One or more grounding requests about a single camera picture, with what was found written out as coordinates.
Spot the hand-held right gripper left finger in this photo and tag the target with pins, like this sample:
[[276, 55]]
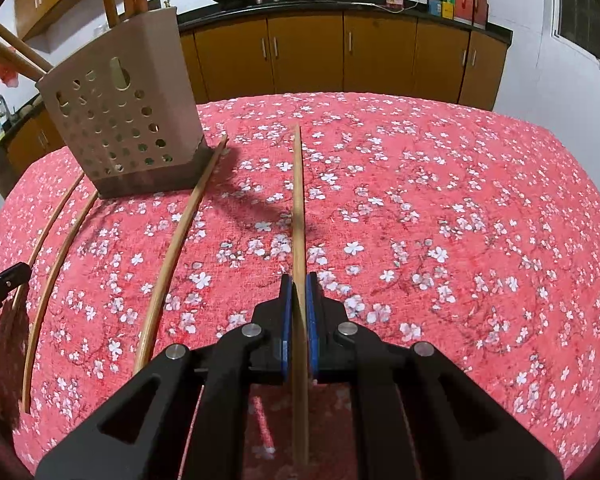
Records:
[[285, 310]]

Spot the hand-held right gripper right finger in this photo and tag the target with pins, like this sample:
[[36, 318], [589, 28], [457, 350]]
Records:
[[312, 320]]

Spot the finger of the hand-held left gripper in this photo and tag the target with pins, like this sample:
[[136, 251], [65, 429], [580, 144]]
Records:
[[5, 285]]

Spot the beige perforated utensil holder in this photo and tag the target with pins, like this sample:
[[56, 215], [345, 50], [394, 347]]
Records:
[[150, 45]]

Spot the red floral tablecloth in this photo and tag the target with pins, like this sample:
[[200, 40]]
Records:
[[429, 210]]

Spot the metal faucet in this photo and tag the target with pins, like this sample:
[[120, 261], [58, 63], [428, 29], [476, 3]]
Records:
[[3, 107]]

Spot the red hanging plastic bag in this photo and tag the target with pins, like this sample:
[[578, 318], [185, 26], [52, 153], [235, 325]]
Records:
[[7, 71]]

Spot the wooden base cabinets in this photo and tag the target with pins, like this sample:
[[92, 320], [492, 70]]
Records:
[[305, 55]]

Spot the black kitchen countertop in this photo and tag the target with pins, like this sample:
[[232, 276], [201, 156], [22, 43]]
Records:
[[330, 6]]

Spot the gas stove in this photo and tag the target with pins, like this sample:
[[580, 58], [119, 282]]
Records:
[[280, 0]]

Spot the blue box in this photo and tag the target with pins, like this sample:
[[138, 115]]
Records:
[[434, 6]]

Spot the green yellow box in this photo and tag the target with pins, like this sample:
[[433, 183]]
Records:
[[447, 2]]

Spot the red boxes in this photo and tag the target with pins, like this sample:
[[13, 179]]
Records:
[[467, 2]]

